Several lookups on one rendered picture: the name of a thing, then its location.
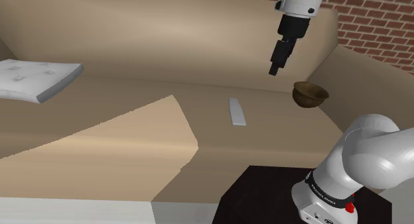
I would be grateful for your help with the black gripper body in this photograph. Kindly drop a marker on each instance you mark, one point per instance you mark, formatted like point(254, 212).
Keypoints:
point(292, 28)

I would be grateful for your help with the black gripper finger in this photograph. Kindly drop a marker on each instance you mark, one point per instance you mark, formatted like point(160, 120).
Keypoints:
point(280, 55)

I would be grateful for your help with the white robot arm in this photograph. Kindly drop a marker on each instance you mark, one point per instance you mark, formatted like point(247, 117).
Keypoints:
point(362, 158)

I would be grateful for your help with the brown wooden bowl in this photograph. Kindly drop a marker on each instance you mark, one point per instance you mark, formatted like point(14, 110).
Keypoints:
point(309, 94)

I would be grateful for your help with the grey remote control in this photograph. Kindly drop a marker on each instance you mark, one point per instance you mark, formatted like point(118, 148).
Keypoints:
point(236, 112)

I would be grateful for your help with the beige sofa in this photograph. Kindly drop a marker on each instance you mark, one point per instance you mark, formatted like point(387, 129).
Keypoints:
point(161, 42)

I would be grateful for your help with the dark robot stand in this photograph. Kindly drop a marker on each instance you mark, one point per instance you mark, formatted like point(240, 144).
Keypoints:
point(258, 197)

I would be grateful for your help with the white tufted cushion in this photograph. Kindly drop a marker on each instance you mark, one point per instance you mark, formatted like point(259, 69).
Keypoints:
point(32, 79)

